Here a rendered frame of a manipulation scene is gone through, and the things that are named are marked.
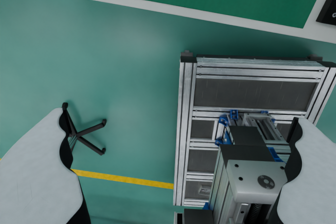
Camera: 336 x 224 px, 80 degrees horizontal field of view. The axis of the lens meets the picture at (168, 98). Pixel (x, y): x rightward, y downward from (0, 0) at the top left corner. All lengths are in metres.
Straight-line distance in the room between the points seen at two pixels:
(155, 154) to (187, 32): 1.05
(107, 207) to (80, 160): 0.70
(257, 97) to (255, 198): 0.87
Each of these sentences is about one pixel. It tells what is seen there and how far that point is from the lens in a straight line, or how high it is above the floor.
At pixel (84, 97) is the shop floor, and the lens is 1.60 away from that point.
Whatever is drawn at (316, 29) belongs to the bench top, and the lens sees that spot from 0.61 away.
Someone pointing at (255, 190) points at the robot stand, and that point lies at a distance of 0.49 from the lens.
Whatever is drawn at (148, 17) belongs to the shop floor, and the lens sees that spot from 1.28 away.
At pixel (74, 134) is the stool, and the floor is 0.07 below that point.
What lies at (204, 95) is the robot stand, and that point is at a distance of 1.21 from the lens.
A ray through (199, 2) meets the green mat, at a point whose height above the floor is 0.75.
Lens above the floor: 1.26
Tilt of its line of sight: 60 degrees down
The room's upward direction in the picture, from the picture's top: 175 degrees counter-clockwise
